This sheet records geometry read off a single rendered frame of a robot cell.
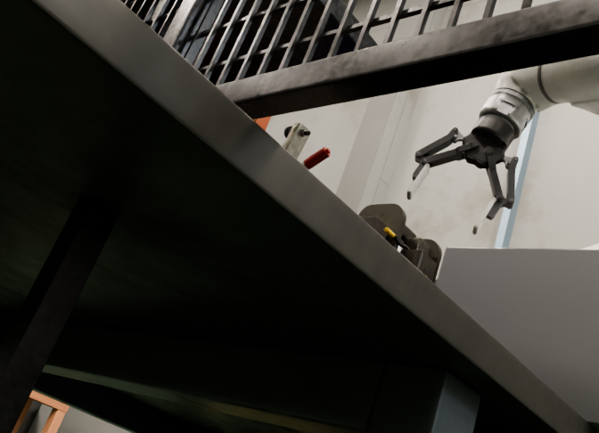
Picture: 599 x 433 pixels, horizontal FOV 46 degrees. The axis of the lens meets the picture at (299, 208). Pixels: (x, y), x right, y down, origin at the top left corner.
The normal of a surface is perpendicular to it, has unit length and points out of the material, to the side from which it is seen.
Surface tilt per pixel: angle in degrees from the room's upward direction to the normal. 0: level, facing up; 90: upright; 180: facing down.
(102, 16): 90
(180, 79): 90
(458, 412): 90
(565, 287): 90
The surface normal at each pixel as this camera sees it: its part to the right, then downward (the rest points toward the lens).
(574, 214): -0.61, -0.51
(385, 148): 0.72, -0.05
